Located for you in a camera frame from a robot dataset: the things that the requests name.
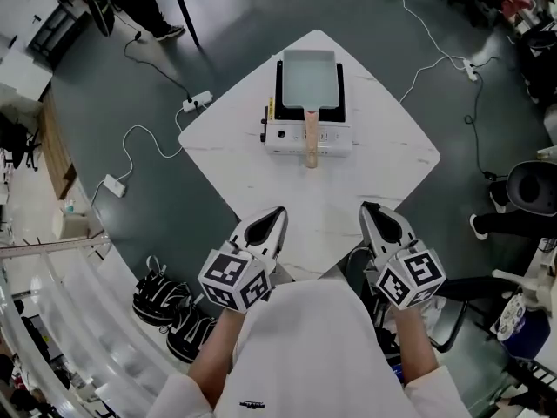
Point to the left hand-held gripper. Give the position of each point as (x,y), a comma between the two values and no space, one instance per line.
(235,281)

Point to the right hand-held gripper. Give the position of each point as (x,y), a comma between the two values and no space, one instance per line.
(409,277)

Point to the white portable induction cooktop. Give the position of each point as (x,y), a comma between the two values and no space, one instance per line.
(335,139)

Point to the rectangular pale blue frying pan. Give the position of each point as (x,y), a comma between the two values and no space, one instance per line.
(309,76)

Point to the person's left forearm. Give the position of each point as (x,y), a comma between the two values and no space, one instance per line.
(215,355)

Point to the person's right forearm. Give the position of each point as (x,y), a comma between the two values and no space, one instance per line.
(415,346)

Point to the gray crumpled cloth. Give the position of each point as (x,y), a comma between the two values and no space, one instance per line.
(437,307)

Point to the person's white shirt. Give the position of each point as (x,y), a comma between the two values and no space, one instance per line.
(313,355)

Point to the gray round stool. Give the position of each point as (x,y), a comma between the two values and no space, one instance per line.
(533,187)

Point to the blue bin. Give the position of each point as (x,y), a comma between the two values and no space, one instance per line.
(528,333)

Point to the black metal leg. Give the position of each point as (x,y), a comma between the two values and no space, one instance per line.
(185,11)

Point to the white curved shelf rack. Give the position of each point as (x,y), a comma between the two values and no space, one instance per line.
(65,303)

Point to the wooden board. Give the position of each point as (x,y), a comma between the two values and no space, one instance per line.
(56,146)

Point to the black office chair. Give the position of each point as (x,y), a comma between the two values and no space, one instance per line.
(13,139)

